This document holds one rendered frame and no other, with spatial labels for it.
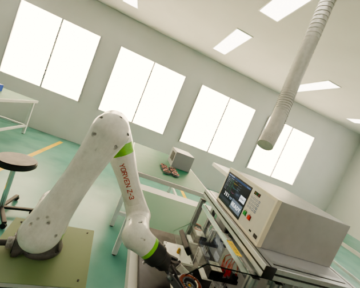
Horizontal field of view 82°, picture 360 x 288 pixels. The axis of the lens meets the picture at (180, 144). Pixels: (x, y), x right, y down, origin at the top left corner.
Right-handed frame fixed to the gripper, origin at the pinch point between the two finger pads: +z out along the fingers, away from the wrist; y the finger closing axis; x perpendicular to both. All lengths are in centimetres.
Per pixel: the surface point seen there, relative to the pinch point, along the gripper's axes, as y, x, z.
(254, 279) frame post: 20.3, 26.1, -3.0
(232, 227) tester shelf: -3.8, 30.7, -4.9
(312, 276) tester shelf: 20.8, 42.4, 13.1
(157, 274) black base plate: -6.8, -9.2, -9.7
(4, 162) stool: -121, -87, -109
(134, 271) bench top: -8.1, -16.0, -17.8
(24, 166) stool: -126, -81, -97
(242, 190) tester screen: -13.1, 45.8, -9.8
